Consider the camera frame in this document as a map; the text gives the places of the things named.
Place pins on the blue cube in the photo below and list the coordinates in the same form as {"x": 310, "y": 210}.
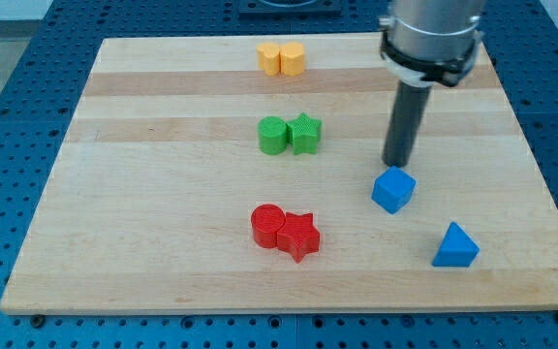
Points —
{"x": 393, "y": 189}

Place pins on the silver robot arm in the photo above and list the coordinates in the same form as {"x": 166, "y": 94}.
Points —
{"x": 431, "y": 41}

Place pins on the green star block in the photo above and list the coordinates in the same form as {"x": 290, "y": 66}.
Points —
{"x": 304, "y": 134}

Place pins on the red star block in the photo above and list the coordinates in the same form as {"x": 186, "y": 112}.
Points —
{"x": 298, "y": 236}

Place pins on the green cylinder block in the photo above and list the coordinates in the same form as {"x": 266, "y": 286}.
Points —
{"x": 272, "y": 134}

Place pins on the red cylinder block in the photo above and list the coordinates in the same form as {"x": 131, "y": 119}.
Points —
{"x": 266, "y": 221}

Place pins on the wooden board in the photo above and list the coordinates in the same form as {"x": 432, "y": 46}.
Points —
{"x": 147, "y": 207}

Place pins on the yellow heart block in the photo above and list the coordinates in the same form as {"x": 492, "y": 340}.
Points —
{"x": 292, "y": 56}

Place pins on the yellow rounded block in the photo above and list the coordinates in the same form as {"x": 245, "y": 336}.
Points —
{"x": 269, "y": 61}

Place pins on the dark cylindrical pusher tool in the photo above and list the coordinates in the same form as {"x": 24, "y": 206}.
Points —
{"x": 408, "y": 108}

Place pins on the blue triangular prism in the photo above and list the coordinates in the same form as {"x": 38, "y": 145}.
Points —
{"x": 457, "y": 249}

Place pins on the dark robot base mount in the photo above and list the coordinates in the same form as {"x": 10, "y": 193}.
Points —
{"x": 288, "y": 7}

